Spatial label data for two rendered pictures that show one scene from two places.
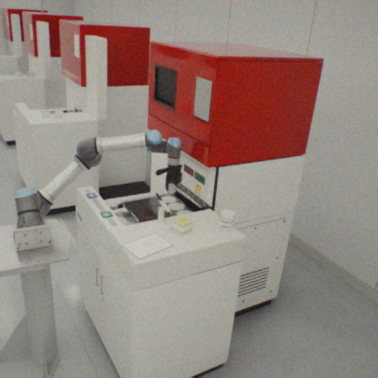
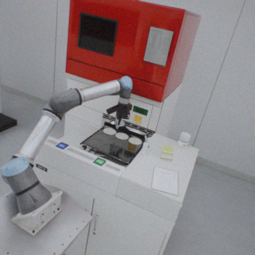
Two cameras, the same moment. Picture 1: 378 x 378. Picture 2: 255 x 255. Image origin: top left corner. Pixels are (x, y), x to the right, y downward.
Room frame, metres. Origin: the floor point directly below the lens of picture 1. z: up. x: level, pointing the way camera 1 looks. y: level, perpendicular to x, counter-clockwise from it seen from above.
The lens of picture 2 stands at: (1.01, 1.06, 1.77)
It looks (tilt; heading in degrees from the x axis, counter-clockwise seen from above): 27 degrees down; 320
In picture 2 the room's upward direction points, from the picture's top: 12 degrees clockwise
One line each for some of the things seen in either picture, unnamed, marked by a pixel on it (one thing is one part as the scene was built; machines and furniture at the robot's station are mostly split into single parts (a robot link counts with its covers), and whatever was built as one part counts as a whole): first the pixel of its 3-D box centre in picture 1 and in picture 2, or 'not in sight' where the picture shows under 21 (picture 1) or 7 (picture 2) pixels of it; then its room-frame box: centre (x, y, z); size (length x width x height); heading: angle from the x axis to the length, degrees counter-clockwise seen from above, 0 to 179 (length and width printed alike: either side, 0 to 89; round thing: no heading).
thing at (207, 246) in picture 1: (176, 245); (163, 169); (1.80, 0.04, 0.89); 0.62 x 0.35 x 0.14; 122
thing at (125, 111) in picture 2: (174, 173); (123, 110); (2.25, 0.10, 1.11); 0.09 x 0.08 x 0.12; 73
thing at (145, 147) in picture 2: (164, 210); (146, 144); (1.91, 0.13, 1.03); 0.06 x 0.04 x 0.13; 122
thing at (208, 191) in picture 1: (179, 175); (109, 109); (2.46, 0.07, 1.02); 0.82 x 0.03 x 0.40; 32
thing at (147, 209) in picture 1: (160, 209); (116, 142); (2.18, 0.16, 0.90); 0.34 x 0.34 x 0.01; 32
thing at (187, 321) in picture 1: (148, 287); (109, 205); (2.06, 0.21, 0.41); 0.97 x 0.64 x 0.82; 32
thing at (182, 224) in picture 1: (182, 225); (166, 153); (1.83, 0.02, 1.00); 0.07 x 0.07 x 0.07; 50
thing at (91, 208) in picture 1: (99, 216); (79, 163); (2.04, 0.50, 0.89); 0.55 x 0.09 x 0.14; 32
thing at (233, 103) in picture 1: (227, 96); (135, 43); (2.63, -0.19, 1.52); 0.81 x 0.75 x 0.59; 32
